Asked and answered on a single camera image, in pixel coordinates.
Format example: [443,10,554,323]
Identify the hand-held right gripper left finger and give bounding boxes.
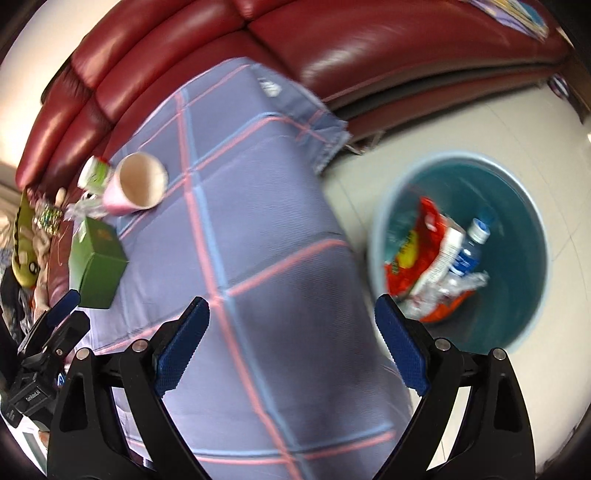
[46,296,213,480]

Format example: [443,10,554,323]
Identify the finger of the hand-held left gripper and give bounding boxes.
[28,311,91,370]
[16,290,82,357]

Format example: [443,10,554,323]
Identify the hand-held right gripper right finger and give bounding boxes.
[365,294,536,480]

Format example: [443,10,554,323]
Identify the green carton box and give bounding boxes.
[68,217,129,310]

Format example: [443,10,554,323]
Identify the red plastic bag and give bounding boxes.
[406,287,479,324]

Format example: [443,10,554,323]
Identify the orange snack packet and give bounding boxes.
[384,196,446,297]

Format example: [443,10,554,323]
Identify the white paper towel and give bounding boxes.
[406,226,467,306]

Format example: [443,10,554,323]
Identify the clear plastic water bottle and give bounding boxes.
[441,217,491,297]

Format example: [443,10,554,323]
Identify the white green yogurt cup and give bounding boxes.
[78,156,114,195]

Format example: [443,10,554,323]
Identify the teal round bin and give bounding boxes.
[367,154,553,354]

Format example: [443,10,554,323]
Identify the pink paper cup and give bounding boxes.
[102,152,169,217]

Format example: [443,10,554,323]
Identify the green plush toy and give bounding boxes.
[10,191,45,289]

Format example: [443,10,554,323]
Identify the blue plaid tablecloth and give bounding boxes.
[60,58,415,480]

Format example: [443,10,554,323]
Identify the red leather sofa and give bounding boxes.
[16,0,571,197]

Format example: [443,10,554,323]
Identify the small patterned ball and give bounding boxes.
[547,74,571,99]

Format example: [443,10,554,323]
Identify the pile of toys and books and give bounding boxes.
[466,0,551,41]

